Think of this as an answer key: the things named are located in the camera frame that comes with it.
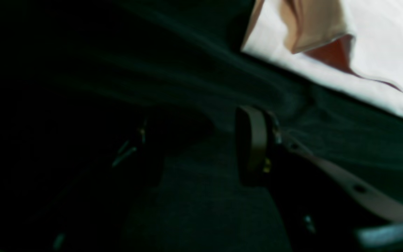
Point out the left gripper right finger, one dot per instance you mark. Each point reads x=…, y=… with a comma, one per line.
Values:
x=324, y=208

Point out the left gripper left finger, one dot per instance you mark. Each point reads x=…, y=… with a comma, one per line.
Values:
x=94, y=214

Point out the black table cloth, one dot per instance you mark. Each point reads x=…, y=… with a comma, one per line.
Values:
x=76, y=76

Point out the pink T-shirt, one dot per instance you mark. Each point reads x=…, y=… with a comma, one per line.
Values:
x=350, y=46

